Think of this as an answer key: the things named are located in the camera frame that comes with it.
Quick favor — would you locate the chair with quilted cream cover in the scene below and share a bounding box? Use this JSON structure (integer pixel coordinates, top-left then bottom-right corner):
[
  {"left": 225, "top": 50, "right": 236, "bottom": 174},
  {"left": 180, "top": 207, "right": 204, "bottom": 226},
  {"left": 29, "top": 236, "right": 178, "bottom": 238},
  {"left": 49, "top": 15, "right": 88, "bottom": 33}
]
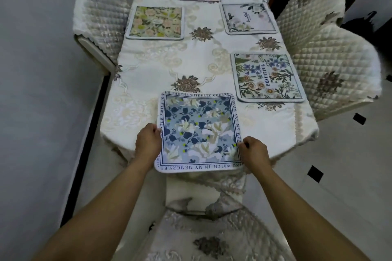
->
[
  {"left": 121, "top": 192, "right": 297, "bottom": 261},
  {"left": 289, "top": 23, "right": 383, "bottom": 122},
  {"left": 72, "top": 0, "right": 132, "bottom": 76},
  {"left": 275, "top": 0, "right": 346, "bottom": 54}
]

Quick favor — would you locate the blue floral placemat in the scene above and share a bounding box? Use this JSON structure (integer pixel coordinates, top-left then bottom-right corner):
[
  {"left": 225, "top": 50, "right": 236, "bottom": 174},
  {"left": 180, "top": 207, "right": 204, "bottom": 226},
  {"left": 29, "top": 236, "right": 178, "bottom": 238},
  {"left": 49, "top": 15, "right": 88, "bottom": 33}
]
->
[{"left": 154, "top": 92, "right": 244, "bottom": 174}]

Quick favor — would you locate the person's right forearm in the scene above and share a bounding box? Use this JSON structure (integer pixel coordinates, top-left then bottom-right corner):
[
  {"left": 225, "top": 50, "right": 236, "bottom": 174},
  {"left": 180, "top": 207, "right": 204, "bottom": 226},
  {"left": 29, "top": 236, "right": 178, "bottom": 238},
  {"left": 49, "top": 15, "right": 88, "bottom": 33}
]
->
[{"left": 249, "top": 164, "right": 372, "bottom": 261}]

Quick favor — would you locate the person's right hand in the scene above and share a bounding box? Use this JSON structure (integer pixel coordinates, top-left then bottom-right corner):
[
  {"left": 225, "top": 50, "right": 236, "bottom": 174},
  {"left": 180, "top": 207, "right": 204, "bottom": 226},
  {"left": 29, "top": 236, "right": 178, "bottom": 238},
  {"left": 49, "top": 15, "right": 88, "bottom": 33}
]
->
[{"left": 237, "top": 136, "right": 272, "bottom": 174}]

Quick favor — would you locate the wildflower print placemat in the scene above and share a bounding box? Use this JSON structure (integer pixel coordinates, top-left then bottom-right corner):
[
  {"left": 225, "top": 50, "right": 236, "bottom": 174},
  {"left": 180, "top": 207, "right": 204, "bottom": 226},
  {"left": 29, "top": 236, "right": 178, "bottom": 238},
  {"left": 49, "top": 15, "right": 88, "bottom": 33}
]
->
[{"left": 230, "top": 53, "right": 306, "bottom": 103}]

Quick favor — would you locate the person's left forearm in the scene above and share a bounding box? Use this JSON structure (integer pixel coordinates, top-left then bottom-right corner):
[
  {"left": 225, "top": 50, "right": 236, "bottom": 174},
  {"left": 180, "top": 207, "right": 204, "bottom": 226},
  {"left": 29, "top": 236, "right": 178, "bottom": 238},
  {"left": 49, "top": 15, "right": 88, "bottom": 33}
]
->
[{"left": 32, "top": 154, "right": 157, "bottom": 261}]

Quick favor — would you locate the person's left hand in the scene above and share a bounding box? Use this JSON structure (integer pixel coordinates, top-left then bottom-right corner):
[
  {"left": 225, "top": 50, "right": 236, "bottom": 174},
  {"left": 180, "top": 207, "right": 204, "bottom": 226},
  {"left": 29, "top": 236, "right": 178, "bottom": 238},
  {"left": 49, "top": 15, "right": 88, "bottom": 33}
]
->
[{"left": 134, "top": 123, "right": 162, "bottom": 163}]

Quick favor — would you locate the white floral placemat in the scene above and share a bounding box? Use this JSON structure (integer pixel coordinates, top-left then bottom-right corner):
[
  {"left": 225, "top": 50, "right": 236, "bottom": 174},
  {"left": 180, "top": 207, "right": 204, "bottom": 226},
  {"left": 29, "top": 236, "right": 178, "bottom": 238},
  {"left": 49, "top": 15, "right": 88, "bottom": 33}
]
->
[{"left": 219, "top": 2, "right": 279, "bottom": 35}]

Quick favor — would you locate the cream embroidered tablecloth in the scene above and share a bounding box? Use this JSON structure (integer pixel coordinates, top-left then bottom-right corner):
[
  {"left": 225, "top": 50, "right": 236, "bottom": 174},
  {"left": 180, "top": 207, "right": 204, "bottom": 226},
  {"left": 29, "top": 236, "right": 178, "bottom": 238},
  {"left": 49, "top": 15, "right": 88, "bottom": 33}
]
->
[{"left": 100, "top": 0, "right": 320, "bottom": 203}]

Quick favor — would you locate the yellow green floral placemat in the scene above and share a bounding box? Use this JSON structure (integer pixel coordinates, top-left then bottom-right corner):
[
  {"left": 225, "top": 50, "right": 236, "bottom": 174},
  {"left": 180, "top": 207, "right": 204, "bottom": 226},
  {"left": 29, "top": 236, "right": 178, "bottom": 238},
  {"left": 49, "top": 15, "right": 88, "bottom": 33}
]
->
[{"left": 125, "top": 5, "right": 185, "bottom": 41}]

